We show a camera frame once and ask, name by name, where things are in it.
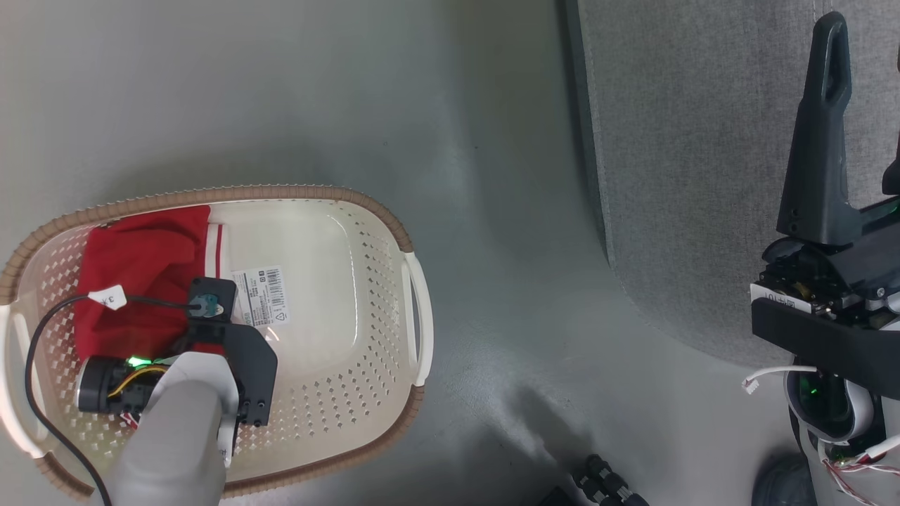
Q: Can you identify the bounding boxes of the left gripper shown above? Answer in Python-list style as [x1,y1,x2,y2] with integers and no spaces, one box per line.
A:
[76,355,173,417]

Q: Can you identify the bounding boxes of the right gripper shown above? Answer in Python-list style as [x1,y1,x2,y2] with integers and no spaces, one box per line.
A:
[751,11,900,315]

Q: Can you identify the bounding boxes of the red garment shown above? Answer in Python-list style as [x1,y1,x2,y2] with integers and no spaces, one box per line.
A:
[72,205,233,363]

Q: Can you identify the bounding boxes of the grey fabric couch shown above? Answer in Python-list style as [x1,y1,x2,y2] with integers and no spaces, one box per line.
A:
[562,0,900,370]

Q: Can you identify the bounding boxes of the white barcode label sticker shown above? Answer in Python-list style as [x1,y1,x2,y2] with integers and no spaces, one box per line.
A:
[231,266,291,327]

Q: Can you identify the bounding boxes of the cream perforated laundry basket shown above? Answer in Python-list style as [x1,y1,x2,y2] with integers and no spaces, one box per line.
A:
[0,184,435,501]

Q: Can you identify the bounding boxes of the thin black camera cable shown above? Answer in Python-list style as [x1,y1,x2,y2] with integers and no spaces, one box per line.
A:
[25,294,205,506]

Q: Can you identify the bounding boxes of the black left camera bracket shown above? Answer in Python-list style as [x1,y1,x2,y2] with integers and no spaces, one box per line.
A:
[172,320,279,428]

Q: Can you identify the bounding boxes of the black camera bracket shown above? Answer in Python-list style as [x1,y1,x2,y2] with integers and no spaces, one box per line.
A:
[172,320,279,428]
[751,299,900,400]

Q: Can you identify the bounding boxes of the black right camera bracket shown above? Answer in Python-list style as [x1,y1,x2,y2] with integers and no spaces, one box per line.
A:
[751,299,900,400]

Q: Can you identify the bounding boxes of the white cable with connector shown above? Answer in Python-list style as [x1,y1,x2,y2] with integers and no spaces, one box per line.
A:
[741,365,818,394]

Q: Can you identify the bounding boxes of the red and white wires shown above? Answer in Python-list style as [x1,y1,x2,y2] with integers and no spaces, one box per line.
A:
[819,436,900,506]

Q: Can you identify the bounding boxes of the black corrugated cable conduit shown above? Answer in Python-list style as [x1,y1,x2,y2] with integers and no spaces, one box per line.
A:
[571,453,651,506]

